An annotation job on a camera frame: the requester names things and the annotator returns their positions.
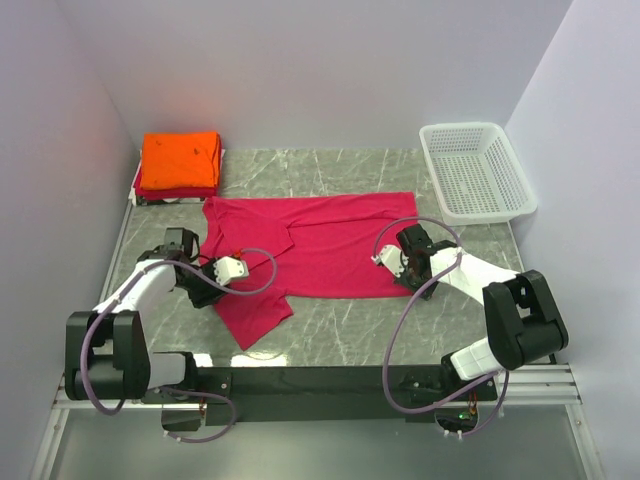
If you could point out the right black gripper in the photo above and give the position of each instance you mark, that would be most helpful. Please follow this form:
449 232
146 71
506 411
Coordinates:
403 277

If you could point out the magenta t shirt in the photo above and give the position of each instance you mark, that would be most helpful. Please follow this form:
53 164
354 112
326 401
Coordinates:
318 247

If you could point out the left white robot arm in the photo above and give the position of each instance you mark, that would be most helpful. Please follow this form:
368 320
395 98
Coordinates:
111 336

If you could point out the folded red t shirt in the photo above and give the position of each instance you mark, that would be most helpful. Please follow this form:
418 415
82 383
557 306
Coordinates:
182 192

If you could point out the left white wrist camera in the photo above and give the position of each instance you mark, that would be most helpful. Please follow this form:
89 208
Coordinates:
228 269

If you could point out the aluminium rail frame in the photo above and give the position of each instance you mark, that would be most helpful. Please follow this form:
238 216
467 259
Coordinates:
541 433

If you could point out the white plastic basket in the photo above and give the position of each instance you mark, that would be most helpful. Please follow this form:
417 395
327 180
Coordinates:
476 174

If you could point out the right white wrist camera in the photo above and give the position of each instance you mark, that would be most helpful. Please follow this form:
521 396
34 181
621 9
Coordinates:
392 258

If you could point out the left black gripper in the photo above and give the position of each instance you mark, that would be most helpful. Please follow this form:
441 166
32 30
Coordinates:
210 294

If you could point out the folded orange t shirt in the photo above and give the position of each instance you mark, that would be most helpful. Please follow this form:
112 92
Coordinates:
180 160

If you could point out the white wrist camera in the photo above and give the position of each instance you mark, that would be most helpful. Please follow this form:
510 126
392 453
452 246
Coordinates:
392 258
228 269

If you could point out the black base beam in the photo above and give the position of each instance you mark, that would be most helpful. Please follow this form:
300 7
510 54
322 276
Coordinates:
280 393

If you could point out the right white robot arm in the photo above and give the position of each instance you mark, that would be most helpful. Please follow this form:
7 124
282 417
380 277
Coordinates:
523 323

